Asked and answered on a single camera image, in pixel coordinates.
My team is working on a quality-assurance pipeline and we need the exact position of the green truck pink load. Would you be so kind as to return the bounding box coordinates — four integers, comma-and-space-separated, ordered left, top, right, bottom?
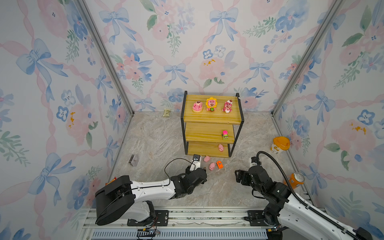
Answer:
222, 131, 229, 140

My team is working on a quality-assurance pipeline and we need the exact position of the pink pig near shelf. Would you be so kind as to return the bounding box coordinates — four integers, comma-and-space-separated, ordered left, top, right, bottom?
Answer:
204, 156, 211, 163

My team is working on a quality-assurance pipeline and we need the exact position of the red snack bag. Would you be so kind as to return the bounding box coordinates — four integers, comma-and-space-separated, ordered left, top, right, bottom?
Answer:
105, 177, 117, 186

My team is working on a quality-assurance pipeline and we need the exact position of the orange soda can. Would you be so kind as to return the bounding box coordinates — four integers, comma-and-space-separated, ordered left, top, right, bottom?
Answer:
284, 173, 305, 189

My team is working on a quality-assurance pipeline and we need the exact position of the pink pig in pile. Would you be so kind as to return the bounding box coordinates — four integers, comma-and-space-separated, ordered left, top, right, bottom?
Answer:
209, 163, 216, 171

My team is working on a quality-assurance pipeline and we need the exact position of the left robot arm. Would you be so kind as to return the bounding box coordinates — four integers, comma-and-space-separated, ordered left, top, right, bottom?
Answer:
95, 155, 207, 226

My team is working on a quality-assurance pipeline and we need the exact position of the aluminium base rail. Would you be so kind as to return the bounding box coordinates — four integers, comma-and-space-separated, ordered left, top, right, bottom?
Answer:
78, 207, 270, 240

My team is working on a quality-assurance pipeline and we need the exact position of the small grey box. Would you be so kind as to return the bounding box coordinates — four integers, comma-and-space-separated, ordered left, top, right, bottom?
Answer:
129, 155, 139, 167

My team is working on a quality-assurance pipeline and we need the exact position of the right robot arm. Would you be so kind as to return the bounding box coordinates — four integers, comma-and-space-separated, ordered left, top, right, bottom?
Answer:
235, 152, 373, 240

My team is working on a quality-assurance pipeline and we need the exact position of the orange toy bulldozer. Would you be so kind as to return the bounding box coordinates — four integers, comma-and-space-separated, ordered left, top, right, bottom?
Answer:
216, 161, 224, 169

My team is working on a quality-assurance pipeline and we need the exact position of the pink pig on shelf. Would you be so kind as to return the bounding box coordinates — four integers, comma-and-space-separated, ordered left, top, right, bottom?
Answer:
218, 144, 224, 152

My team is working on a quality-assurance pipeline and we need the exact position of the sunflower pink bear toy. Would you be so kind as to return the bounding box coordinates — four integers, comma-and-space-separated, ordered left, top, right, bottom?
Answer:
206, 97, 218, 112

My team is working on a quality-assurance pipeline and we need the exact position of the pink bear figure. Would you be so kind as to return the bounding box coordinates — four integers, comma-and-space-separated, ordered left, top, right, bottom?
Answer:
222, 100, 233, 114

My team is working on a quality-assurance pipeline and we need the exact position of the wooden three-tier shelf black frame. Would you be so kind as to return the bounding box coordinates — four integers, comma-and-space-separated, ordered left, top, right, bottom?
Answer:
181, 91, 245, 158

